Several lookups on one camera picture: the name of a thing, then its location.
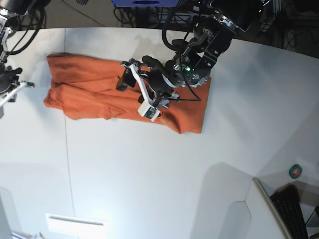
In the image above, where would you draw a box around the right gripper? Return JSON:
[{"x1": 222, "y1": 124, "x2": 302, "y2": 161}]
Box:
[{"x1": 0, "y1": 67, "x2": 35, "y2": 107}]

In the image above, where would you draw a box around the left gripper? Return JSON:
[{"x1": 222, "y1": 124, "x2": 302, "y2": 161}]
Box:
[{"x1": 116, "y1": 56, "x2": 179, "y2": 109}]

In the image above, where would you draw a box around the orange t-shirt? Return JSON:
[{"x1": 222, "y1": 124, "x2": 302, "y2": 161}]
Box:
[{"x1": 44, "y1": 53, "x2": 211, "y2": 134}]

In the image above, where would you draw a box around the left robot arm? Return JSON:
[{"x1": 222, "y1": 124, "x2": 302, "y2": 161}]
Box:
[{"x1": 116, "y1": 0, "x2": 266, "y2": 109}]

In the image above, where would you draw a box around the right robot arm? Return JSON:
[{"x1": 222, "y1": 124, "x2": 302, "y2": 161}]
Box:
[{"x1": 0, "y1": 0, "x2": 50, "y2": 109}]

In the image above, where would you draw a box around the blue box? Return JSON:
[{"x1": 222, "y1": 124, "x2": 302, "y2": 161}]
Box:
[{"x1": 111, "y1": 0, "x2": 181, "y2": 7}]

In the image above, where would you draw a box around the green tape roll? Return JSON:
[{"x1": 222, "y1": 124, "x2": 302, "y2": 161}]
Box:
[{"x1": 289, "y1": 164, "x2": 302, "y2": 179}]

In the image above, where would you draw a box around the black keyboard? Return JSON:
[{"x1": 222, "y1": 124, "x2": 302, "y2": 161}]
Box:
[{"x1": 270, "y1": 184, "x2": 308, "y2": 239}]

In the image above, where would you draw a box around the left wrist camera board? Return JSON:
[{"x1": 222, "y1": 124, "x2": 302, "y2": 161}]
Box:
[{"x1": 138, "y1": 101, "x2": 160, "y2": 122}]

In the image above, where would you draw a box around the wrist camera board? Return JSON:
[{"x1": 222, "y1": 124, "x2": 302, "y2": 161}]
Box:
[
  {"x1": 138, "y1": 101, "x2": 160, "y2": 122},
  {"x1": 0, "y1": 107, "x2": 4, "y2": 119}
]

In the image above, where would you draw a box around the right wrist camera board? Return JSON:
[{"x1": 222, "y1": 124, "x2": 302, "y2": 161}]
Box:
[{"x1": 0, "y1": 107, "x2": 4, "y2": 119}]

